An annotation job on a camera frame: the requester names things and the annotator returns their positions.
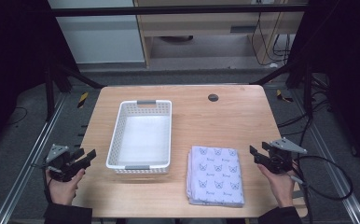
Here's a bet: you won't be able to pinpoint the white cabinet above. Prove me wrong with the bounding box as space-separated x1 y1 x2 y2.
47 0 146 65

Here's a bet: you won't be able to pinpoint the black hanging desk cables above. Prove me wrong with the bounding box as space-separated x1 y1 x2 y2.
250 11 292 68

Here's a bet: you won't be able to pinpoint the black floor cables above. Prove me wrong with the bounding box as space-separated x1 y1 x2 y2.
276 74 336 138

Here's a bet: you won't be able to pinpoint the yellow black striped tape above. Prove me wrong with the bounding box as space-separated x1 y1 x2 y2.
76 91 90 109
275 89 295 104

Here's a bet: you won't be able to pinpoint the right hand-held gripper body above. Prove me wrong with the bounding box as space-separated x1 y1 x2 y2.
262 137 309 175

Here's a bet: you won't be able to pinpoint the black metal stand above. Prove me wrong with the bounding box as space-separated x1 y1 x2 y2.
250 59 315 119
43 60 105 121

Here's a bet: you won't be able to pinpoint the thin black floor cable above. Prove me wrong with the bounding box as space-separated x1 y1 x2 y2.
6 106 29 126

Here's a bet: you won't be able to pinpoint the person's left hand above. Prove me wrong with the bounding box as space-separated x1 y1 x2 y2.
45 168 87 206

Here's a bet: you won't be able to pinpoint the black horizontal frame bar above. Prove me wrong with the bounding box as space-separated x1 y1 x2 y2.
48 4 311 18

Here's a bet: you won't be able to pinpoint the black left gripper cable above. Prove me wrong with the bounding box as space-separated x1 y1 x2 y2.
41 163 54 204

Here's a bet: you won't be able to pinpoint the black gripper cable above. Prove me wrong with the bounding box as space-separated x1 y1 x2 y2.
288 154 354 224
41 163 54 204

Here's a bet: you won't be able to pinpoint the aluminium floor rail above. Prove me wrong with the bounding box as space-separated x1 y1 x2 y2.
291 88 360 224
0 92 68 224

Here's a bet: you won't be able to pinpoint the folded lilac patterned cloth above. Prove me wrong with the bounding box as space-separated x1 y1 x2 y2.
185 145 245 208

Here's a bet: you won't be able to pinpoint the person's right hand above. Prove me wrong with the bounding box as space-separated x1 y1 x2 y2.
256 163 298 209

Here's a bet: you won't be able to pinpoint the light wooden desk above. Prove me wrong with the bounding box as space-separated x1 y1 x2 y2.
132 0 308 69

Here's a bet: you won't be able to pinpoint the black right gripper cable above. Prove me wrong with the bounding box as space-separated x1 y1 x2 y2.
288 154 354 224

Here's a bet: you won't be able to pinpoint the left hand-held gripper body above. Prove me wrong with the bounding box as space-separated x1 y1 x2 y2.
45 143 86 183

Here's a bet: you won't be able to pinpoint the white perforated plastic basket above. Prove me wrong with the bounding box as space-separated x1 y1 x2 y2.
105 99 173 175

